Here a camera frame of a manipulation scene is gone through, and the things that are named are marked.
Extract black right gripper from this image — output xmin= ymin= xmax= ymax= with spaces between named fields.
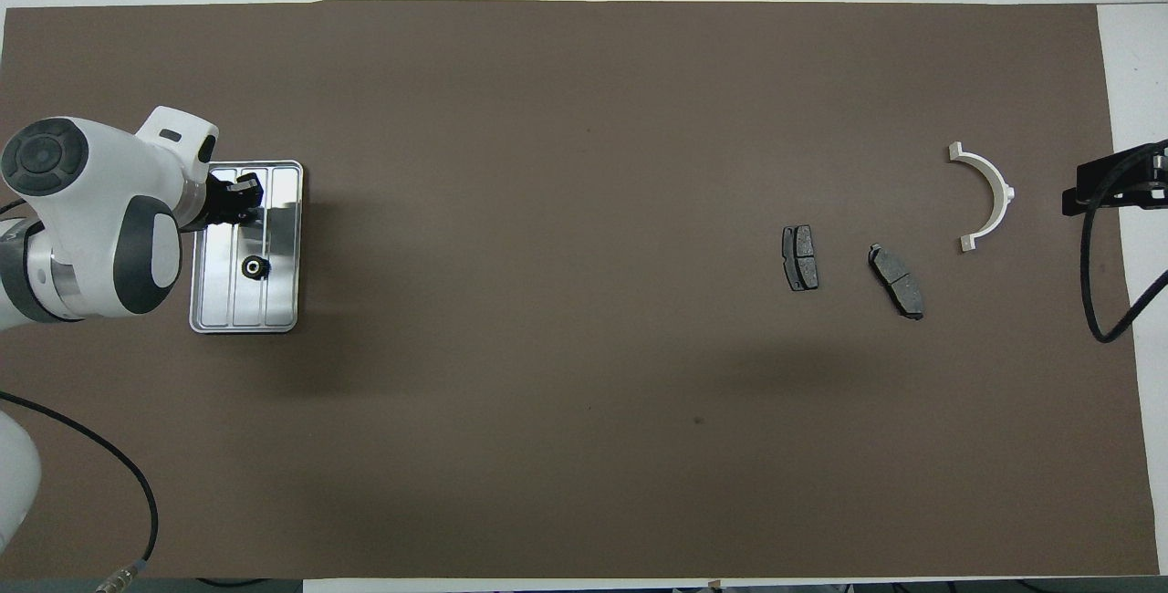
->
xmin=1061 ymin=144 xmax=1168 ymax=217

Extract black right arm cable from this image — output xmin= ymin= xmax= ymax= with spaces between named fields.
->
xmin=1079 ymin=141 xmax=1168 ymax=345

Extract silver metal tray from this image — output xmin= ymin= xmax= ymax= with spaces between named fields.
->
xmin=189 ymin=160 xmax=305 ymax=335

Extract long grey brake pad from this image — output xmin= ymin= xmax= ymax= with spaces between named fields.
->
xmin=868 ymin=244 xmax=925 ymax=321

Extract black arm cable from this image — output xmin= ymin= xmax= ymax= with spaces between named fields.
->
xmin=0 ymin=390 xmax=159 ymax=593
xmin=1079 ymin=141 xmax=1168 ymax=345

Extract white curved plastic bracket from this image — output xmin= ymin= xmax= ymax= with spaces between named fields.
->
xmin=947 ymin=142 xmax=1016 ymax=254

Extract brown table mat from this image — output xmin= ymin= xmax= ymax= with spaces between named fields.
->
xmin=0 ymin=0 xmax=1160 ymax=580

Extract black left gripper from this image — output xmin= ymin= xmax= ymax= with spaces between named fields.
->
xmin=187 ymin=169 xmax=266 ymax=231

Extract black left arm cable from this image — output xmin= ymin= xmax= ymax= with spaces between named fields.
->
xmin=0 ymin=390 xmax=159 ymax=593

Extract short grey brake pad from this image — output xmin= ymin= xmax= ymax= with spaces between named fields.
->
xmin=782 ymin=224 xmax=819 ymax=292

